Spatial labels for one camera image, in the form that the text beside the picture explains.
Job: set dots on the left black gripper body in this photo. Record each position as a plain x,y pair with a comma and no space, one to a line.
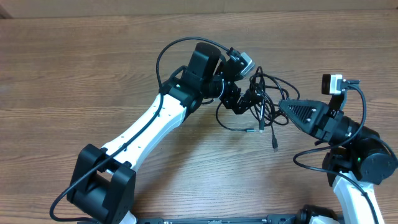
229,93

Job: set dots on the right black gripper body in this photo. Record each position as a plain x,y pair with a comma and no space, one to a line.
337,126

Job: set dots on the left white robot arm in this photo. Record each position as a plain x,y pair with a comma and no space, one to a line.
103,180

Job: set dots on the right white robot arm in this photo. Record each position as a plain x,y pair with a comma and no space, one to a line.
357,158

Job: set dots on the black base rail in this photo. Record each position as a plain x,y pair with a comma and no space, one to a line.
269,219

